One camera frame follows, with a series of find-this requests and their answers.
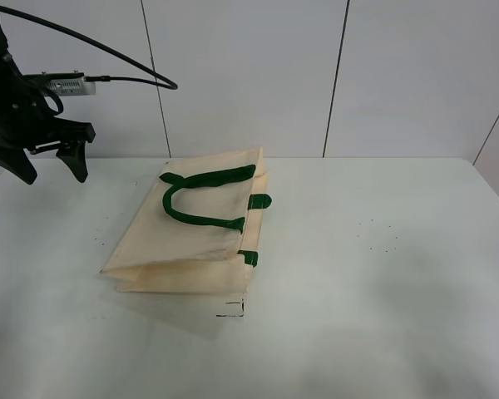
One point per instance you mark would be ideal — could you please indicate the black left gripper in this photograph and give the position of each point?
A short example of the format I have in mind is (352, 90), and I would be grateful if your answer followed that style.
(29, 118)

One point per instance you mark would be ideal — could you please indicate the white linen bag green handles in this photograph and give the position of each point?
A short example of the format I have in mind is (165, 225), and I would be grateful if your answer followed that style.
(197, 231)

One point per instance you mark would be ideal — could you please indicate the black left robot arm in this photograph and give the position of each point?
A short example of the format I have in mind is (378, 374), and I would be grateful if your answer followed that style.
(30, 123)

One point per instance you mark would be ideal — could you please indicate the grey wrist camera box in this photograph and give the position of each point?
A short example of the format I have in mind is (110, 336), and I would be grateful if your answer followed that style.
(64, 84)

